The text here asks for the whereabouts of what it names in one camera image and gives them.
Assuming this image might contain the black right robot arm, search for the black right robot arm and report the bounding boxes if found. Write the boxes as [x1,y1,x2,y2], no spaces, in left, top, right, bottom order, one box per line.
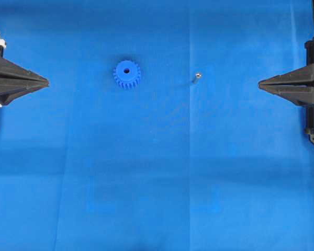
[258,1,314,145]

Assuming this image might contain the blue plastic gear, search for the blue plastic gear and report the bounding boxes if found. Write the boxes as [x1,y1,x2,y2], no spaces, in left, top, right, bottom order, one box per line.
[113,60,141,89]

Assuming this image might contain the blue table mat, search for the blue table mat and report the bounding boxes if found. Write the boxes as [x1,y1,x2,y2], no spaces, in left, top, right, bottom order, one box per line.
[0,1,314,250]

